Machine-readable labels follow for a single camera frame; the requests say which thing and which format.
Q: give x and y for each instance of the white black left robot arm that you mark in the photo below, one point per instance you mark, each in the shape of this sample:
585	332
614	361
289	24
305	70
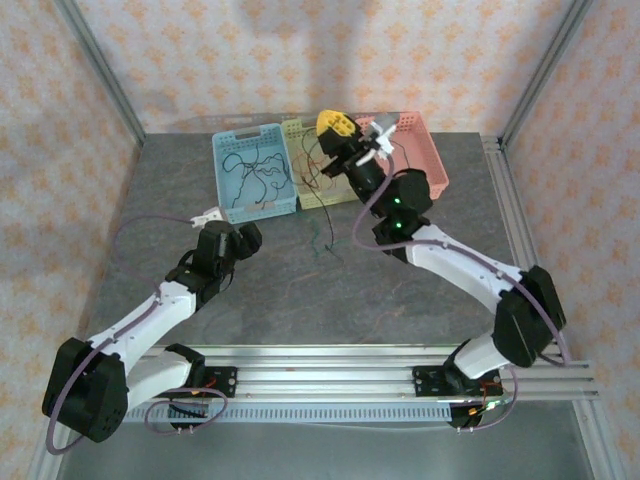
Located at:
150	315

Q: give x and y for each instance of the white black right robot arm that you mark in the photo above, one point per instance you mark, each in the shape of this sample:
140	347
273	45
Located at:
460	270

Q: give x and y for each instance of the green perforated plastic basket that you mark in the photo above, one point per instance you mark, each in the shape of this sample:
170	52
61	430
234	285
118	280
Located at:
292	137

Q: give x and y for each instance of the blue perforated plastic basket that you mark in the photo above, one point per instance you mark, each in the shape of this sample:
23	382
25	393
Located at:
255	187

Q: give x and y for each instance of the pink perforated plastic basket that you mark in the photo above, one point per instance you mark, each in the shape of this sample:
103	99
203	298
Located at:
430	155

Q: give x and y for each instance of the aluminium side rails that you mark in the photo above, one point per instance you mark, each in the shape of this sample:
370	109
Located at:
520	250

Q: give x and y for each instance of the aluminium mounting rails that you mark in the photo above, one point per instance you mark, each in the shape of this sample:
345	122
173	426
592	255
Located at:
325	375

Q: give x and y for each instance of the red power lead orange plug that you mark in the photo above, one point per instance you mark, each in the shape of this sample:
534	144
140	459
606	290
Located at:
194	395
472	412

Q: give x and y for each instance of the black clamp block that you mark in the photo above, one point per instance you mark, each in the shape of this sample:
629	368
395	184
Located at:
460	420

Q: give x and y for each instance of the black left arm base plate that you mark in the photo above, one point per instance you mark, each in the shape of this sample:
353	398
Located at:
225	382

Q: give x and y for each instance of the aluminium frame post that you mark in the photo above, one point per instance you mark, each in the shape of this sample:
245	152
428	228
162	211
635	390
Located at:
545	70
100	70

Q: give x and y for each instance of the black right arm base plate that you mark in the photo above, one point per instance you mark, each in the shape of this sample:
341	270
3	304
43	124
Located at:
425	382

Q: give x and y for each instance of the aluminium frame leg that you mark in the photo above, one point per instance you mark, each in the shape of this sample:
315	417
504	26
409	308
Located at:
45	465
600	445

